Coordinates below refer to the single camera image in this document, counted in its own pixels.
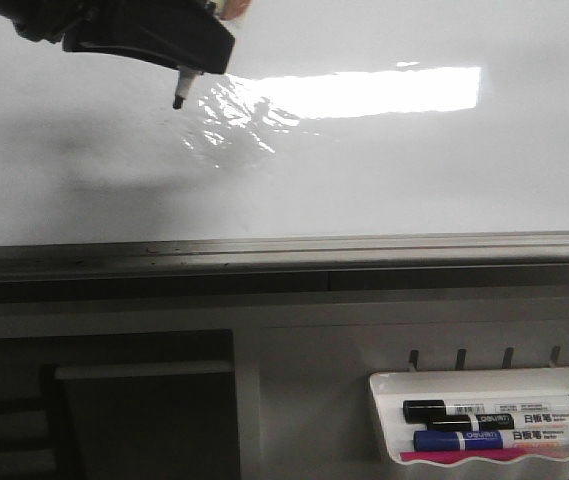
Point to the black capped marker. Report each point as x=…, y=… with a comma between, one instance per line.
x=499, y=421
x=418, y=411

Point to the taped black whiteboard marker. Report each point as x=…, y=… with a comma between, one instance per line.
x=225, y=10

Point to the blue capped whiteboard marker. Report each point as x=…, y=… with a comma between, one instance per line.
x=429, y=440

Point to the black capped marker top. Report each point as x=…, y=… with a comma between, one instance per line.
x=418, y=411

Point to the white whiteboard with grey frame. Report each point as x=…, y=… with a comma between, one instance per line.
x=344, y=134

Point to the black capped marker middle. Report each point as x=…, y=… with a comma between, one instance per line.
x=499, y=421

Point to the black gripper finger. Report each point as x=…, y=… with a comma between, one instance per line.
x=171, y=34

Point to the pink eraser strip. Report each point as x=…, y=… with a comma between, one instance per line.
x=451, y=457

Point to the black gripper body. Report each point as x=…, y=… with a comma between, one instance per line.
x=68, y=21

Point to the white plastic marker tray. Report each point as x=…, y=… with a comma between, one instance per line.
x=388, y=391

